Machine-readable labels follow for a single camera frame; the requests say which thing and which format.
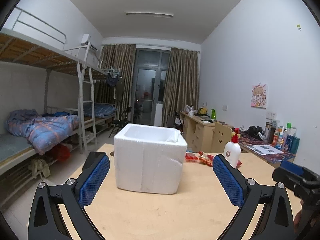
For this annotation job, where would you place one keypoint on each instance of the orange red snack packet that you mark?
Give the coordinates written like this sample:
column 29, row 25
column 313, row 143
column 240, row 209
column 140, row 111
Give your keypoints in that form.
column 206, row 158

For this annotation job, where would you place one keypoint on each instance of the large metal bunk bed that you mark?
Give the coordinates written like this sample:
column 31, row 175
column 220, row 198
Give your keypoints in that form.
column 37, row 52

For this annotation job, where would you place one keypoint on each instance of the white bunk ladder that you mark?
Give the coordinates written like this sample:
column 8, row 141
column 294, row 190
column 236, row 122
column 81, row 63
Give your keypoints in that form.
column 87, row 100

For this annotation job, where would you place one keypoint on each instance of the white air conditioner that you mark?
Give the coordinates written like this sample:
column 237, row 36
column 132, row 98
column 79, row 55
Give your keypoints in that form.
column 87, row 41

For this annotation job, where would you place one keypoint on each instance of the wooden chair with smiley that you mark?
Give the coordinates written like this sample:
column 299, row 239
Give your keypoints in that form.
column 221, row 137

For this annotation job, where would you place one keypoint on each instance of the person's right hand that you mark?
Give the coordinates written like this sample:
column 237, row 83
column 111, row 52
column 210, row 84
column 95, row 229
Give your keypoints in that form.
column 298, row 221

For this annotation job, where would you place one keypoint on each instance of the glass balcony door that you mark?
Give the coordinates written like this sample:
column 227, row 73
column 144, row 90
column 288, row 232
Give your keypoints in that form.
column 150, row 85

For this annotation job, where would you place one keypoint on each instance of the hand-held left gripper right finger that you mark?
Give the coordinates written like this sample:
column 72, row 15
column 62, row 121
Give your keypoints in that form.
column 228, row 180

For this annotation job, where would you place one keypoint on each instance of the white pump lotion bottle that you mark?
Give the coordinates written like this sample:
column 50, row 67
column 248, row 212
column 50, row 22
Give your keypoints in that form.
column 232, row 152

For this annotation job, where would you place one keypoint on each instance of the black folding chair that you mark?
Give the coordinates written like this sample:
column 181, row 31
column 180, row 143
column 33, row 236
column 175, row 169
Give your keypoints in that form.
column 122, row 122

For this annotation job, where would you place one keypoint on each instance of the red bag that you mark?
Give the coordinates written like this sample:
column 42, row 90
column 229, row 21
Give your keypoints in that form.
column 61, row 152

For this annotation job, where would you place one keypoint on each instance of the desk with patterned cover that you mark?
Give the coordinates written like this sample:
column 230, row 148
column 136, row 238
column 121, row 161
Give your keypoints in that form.
column 275, row 157

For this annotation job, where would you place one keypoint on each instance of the printed paper sheets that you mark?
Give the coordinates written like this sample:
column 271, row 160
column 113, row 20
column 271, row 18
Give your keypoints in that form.
column 265, row 149

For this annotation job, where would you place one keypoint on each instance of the green bottle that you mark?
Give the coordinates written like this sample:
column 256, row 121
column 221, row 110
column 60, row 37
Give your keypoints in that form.
column 213, row 114

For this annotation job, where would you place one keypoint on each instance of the beige cloth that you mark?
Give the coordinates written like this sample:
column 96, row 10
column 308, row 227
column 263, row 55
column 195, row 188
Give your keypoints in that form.
column 38, row 167

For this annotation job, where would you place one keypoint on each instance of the black headphones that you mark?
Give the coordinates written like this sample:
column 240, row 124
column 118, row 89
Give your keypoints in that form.
column 253, row 131

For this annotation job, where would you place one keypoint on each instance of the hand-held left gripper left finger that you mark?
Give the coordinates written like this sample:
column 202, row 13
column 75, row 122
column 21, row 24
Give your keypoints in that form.
column 93, row 180

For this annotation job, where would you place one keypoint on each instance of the blue patterned quilt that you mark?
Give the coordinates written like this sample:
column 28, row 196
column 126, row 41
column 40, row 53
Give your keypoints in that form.
column 45, row 130

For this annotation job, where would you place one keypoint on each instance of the light wooden desk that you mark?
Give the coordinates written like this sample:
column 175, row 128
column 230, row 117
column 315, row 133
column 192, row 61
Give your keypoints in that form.
column 197, row 130

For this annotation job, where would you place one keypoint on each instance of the hanging dark clothes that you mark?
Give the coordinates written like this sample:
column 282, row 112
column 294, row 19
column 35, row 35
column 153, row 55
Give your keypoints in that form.
column 117, row 85

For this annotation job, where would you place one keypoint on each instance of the white foam box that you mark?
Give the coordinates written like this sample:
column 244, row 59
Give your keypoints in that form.
column 147, row 165

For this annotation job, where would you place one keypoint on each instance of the small metal bunk bed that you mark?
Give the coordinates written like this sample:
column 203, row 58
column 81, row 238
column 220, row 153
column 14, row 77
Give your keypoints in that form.
column 100, row 71

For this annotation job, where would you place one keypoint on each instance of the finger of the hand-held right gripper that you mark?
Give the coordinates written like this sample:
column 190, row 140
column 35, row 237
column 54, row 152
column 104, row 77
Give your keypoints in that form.
column 291, row 166

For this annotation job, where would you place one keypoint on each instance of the blue checked bedding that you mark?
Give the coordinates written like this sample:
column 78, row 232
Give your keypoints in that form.
column 102, row 109

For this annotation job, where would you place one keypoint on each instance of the brown curtain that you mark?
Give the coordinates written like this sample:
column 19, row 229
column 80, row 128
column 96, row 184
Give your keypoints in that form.
column 181, row 85
column 118, row 65

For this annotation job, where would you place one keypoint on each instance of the cartoon wall poster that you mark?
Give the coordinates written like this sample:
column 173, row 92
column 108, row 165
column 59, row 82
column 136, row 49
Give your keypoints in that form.
column 259, row 96

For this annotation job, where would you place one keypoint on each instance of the white low cabinet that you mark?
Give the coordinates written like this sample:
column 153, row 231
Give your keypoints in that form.
column 158, row 113

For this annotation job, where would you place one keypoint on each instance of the ceiling tube light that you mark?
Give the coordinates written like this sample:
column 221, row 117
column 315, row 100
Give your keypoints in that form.
column 149, row 14

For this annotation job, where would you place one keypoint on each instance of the double wall socket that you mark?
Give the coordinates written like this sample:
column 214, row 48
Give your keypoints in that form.
column 271, row 115

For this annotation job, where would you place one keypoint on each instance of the row of toiletry bottles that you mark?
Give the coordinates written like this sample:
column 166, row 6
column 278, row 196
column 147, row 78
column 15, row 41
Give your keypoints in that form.
column 285, row 138

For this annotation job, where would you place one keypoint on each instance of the black smartphone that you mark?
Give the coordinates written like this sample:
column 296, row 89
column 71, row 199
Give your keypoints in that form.
column 91, row 158

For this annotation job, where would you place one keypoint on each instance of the flat red snack packet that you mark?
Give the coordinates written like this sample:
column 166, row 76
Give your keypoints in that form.
column 239, row 164

